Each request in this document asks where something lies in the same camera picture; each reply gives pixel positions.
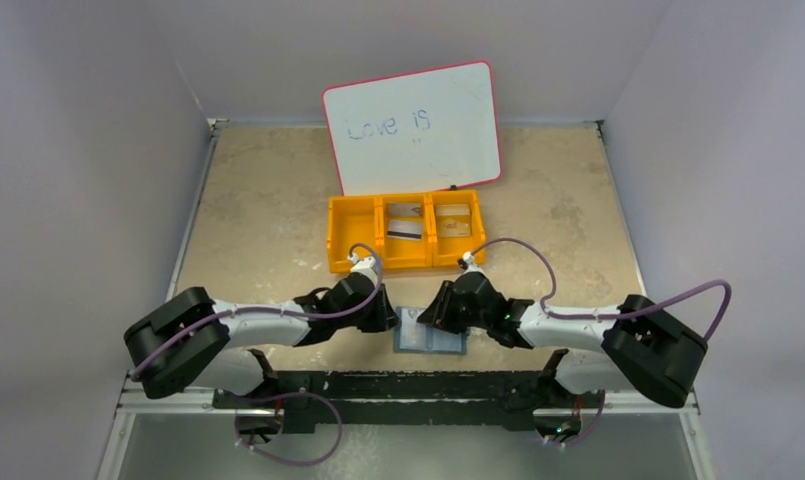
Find cards in right bin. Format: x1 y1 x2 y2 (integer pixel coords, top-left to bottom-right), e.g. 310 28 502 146
434 204 472 238

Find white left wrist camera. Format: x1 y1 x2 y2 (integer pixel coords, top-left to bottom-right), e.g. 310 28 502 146
348 253 381 284

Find white VIP card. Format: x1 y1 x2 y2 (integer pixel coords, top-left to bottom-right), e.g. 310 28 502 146
386 219 424 241

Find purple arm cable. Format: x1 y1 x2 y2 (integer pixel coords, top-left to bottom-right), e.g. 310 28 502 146
128 243 385 384
468 237 733 346

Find grey credit card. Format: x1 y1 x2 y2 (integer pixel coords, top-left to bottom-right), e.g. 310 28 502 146
386 202 423 218

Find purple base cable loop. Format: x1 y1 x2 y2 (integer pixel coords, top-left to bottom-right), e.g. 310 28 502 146
234 392 344 467

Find blue leather card holder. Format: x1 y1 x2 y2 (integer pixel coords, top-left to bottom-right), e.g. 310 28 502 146
393 307 467 355

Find yellow middle bin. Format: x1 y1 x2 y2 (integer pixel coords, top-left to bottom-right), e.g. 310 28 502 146
373 193 432 270

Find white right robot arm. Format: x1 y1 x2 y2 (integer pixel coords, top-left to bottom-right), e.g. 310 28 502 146
416 271 708 408

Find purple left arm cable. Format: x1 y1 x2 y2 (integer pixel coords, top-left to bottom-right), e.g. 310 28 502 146
128 243 385 384

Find yellow right bin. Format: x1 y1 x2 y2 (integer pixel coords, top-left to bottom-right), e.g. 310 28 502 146
426 190 487 268

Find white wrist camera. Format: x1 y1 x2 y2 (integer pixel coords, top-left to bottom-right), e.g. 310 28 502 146
457 251 483 273
348 253 381 284

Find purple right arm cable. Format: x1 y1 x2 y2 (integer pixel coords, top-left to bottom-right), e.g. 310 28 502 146
468 237 733 346

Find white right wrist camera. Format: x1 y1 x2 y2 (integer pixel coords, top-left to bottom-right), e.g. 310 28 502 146
457 251 483 273

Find pink framed whiteboard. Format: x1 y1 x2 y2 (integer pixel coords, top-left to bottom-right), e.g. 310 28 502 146
322 60 502 196

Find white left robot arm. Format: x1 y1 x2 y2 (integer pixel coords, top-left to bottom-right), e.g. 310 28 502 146
123 273 399 399

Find yellow bin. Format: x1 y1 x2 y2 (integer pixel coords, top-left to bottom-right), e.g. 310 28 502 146
426 190 487 268
373 193 432 270
326 196 384 274

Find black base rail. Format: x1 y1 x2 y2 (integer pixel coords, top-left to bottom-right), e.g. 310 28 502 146
212 371 602 434

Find yellow left bin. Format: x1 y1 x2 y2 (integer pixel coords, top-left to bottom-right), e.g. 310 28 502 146
326 196 384 274

